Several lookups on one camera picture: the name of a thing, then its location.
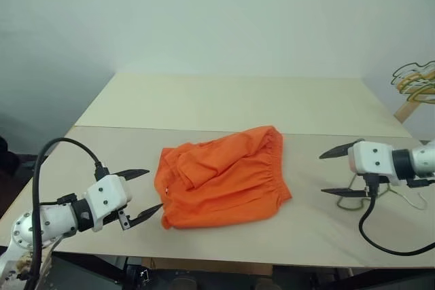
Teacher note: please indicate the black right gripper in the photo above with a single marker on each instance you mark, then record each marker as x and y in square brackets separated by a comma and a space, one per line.
[366, 191]

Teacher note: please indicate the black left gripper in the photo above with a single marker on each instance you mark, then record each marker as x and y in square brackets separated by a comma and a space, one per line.
[124, 220]

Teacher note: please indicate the orange shorts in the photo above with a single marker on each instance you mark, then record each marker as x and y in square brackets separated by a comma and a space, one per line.
[231, 181]

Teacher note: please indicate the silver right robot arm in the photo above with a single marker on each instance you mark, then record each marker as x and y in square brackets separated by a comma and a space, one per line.
[421, 157]

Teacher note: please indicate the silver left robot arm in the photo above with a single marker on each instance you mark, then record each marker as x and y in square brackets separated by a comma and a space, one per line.
[44, 219]

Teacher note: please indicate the black box with white mark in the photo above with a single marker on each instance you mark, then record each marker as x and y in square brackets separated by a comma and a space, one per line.
[137, 273]

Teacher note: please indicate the wooden clothes rack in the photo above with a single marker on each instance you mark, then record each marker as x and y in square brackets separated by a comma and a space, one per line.
[406, 110]

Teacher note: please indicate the dark rounded shape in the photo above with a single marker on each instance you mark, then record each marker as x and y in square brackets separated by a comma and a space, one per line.
[185, 283]

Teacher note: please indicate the dark bulky object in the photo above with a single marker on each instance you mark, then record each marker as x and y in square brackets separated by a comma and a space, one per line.
[10, 157]

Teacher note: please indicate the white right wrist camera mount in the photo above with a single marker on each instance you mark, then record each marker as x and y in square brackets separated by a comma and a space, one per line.
[370, 157]

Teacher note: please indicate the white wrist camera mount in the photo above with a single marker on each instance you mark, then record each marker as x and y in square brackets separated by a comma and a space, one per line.
[105, 195]
[370, 157]

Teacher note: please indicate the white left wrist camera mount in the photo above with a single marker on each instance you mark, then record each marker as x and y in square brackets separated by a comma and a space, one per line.
[105, 195]

